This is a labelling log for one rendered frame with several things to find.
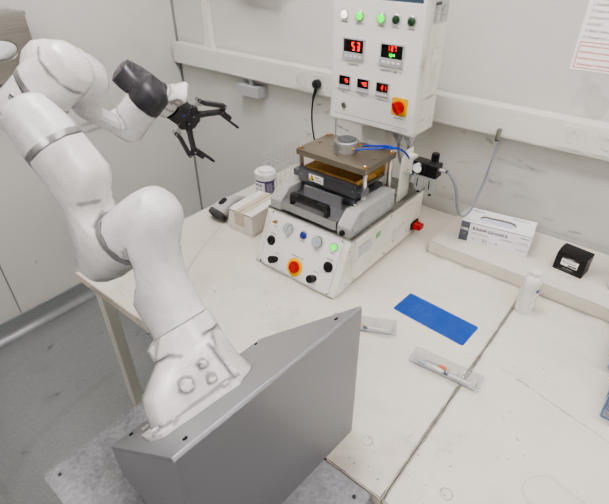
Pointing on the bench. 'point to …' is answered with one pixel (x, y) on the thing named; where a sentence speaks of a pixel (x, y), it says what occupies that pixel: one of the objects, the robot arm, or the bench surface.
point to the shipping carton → (250, 213)
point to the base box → (369, 243)
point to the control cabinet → (388, 70)
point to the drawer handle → (310, 203)
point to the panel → (302, 252)
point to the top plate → (348, 153)
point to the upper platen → (346, 173)
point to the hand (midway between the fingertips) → (222, 141)
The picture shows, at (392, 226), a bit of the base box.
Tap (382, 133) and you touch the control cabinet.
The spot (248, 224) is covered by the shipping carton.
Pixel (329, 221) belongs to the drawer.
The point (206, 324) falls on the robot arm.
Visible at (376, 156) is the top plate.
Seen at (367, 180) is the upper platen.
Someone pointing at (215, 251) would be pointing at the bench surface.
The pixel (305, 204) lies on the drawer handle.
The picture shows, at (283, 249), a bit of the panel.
